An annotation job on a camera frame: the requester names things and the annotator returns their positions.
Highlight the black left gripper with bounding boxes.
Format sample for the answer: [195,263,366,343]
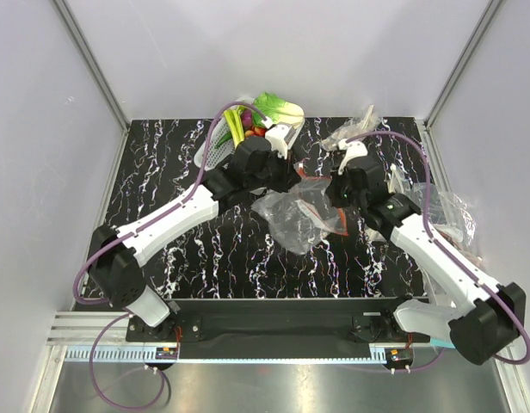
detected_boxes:
[247,147,302,194]

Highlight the green white toy leek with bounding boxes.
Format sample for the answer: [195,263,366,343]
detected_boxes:
[224,109,244,147]

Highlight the clear zip bag orange zipper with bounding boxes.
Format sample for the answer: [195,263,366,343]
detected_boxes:
[251,163,348,255]

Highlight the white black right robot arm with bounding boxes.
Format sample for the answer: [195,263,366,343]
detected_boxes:
[326,154,527,366]

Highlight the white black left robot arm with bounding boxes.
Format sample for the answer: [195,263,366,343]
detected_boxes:
[88,136,300,341]

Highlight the red cherry tomato bunch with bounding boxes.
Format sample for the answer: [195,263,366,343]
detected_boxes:
[244,126,267,138]

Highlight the green toy chili pepper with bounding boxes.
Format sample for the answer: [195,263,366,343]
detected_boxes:
[215,132,232,148]

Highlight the white perforated plastic basket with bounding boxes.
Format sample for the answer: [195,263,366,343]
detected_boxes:
[194,97,303,170]

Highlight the purple toy onion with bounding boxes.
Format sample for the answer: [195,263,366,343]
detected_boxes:
[240,109,253,129]

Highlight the green white napa cabbage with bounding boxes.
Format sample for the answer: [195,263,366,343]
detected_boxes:
[253,92,305,129]

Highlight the crumpled clear plastic bags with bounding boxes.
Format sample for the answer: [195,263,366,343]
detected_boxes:
[428,185,483,267]

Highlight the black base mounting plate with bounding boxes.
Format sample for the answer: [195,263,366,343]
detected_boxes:
[126,298,429,362]

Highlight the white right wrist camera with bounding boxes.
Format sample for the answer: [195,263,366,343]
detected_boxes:
[337,139,368,176]

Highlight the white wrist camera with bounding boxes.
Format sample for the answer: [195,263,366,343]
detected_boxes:
[265,123,298,159]
[337,139,368,176]

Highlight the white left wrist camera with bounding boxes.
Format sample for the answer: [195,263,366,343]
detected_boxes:
[265,123,298,159]

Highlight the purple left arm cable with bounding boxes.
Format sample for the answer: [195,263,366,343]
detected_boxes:
[73,101,270,306]

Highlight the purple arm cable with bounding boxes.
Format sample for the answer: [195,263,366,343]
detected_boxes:
[342,131,530,366]
[73,101,270,306]

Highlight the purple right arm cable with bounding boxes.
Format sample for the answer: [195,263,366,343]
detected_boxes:
[342,131,530,366]

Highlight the perforated cable duct rail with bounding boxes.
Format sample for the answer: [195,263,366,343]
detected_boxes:
[65,345,179,363]

